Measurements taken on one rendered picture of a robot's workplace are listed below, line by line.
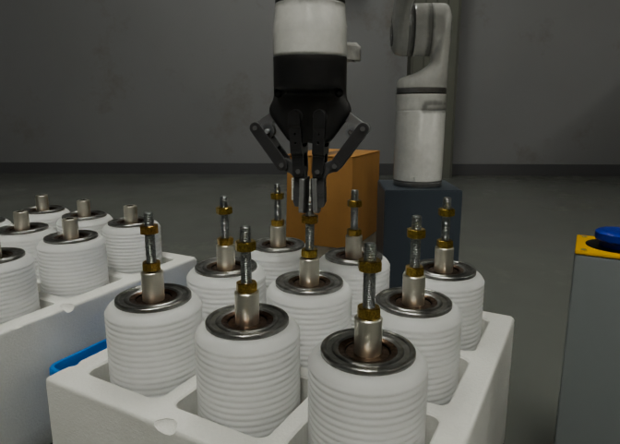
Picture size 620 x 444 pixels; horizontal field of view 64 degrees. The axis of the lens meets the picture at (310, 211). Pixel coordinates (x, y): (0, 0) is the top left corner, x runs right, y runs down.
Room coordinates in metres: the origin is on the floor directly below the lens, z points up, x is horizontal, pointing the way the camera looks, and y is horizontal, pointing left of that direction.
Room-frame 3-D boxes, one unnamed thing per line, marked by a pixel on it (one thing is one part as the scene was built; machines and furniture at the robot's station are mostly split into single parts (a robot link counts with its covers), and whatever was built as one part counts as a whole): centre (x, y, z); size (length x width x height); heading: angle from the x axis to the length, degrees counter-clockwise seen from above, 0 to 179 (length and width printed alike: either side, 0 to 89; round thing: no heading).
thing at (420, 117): (0.96, -0.21, 0.39); 0.09 x 0.09 x 0.17; 88
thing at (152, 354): (0.48, 0.16, 0.16); 0.10 x 0.10 x 0.18
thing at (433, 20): (0.96, -0.21, 0.54); 0.09 x 0.09 x 0.17; 84
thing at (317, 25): (0.55, 0.00, 0.52); 0.11 x 0.09 x 0.06; 169
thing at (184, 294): (0.48, 0.16, 0.25); 0.08 x 0.08 x 0.01
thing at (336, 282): (0.53, 0.00, 0.25); 0.08 x 0.08 x 0.01
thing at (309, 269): (0.53, 0.00, 0.26); 0.02 x 0.02 x 0.03
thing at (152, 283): (0.48, 0.16, 0.26); 0.02 x 0.02 x 0.03
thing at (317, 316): (0.53, 0.00, 0.16); 0.10 x 0.10 x 0.18
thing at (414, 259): (0.47, -0.10, 0.30); 0.01 x 0.01 x 0.08
